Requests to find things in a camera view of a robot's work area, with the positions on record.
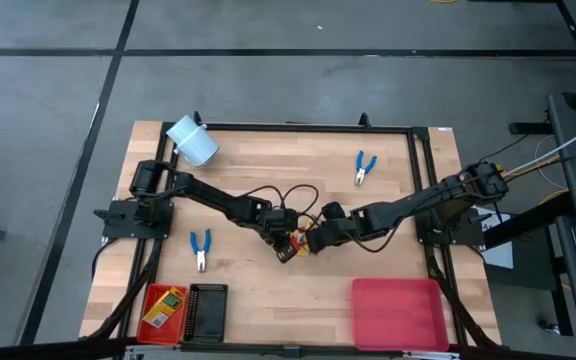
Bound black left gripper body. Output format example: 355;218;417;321
263;208;301;249

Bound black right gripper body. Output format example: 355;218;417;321
317;214;364;254

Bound yellow green crayon box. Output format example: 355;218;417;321
290;227;314;258
142;286;186;330

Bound pink plastic tray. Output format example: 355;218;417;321
350;277;451;353

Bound black mesh basket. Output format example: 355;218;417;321
183;282;230;344

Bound small red plastic basket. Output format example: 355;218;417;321
136;283;190;347

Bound white paper sheet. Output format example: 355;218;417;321
475;205;515;271

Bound black support beam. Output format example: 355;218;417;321
482;192;576;250

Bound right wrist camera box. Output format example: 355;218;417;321
319;200;347;222

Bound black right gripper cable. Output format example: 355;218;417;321
352;233;400;254

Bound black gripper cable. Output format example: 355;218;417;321
241;183;320;231
352;233;400;254

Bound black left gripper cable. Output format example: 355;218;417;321
241;183;320;231

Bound blue-handled pliers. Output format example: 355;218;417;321
189;228;213;273
353;150;379;188

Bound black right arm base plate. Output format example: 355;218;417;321
413;207;487;247

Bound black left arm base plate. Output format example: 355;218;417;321
93;198;175;241

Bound yellow cable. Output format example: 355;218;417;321
502;157;569;206

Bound white cable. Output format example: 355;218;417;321
503;117;576;177

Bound black camera rig bar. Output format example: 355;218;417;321
0;335;576;360

